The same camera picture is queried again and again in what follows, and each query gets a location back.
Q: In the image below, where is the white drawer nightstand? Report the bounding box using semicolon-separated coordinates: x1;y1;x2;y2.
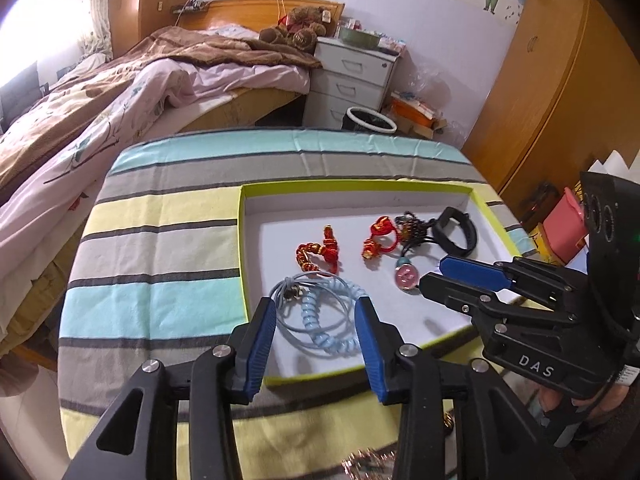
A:
302;37;403;131

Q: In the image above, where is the white lace curtain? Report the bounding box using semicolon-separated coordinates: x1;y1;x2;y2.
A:
75;0;113;56

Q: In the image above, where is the black waste bin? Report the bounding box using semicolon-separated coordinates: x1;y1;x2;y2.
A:
342;106;396;136

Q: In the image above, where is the grey-blue elastic hair tie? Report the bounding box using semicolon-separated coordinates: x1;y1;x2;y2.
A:
269;272;358;348

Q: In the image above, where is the brown teddy bear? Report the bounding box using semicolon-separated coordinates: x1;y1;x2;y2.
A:
258;5;333;51

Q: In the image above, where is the brown blanket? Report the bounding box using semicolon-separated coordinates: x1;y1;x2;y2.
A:
0;27;321;196

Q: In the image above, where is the red bead bracelet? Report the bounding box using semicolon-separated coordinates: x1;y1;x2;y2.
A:
295;225;343;275

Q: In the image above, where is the black beaded hair tie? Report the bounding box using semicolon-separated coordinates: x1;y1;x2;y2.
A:
394;211;441;251

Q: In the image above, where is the orange box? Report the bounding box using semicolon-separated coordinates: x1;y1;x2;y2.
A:
390;92;448;138

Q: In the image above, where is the green cardboard box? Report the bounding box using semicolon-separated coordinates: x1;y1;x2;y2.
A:
235;179;531;391

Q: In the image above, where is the wooden bed headboard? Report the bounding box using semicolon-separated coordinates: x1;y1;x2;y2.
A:
172;0;346;41

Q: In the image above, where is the light blue coil hair tie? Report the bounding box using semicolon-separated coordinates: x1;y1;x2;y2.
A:
299;277;366;356

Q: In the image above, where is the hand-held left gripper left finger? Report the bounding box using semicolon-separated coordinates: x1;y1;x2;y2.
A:
62;296;278;480

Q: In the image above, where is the pink charm hair tie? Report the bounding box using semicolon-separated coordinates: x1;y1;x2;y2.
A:
392;255;420;292

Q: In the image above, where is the green container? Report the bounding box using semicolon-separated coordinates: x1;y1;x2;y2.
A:
337;25;381;48

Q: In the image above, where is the gold chain bracelet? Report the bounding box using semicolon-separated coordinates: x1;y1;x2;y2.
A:
341;450;401;480

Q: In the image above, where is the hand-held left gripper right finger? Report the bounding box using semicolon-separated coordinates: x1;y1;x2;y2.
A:
354;296;561;480

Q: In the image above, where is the wooden wardrobe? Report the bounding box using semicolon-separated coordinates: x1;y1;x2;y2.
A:
462;0;640;226
107;0;198;56

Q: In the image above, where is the red knot hair tie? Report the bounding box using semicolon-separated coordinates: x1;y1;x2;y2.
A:
361;215;401;262

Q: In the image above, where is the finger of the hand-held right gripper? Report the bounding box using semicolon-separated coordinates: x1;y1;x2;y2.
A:
439;255;588;308
420;272;581;327

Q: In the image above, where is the pink quilt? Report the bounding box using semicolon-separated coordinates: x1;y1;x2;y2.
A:
0;30;311;356

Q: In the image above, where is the pink box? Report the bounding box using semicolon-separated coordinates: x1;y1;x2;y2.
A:
542;187;591;266

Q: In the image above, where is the black wristband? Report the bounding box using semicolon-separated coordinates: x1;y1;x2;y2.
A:
431;206;476;253

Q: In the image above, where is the person's right hand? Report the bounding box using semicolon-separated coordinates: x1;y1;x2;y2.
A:
537;385;628;443

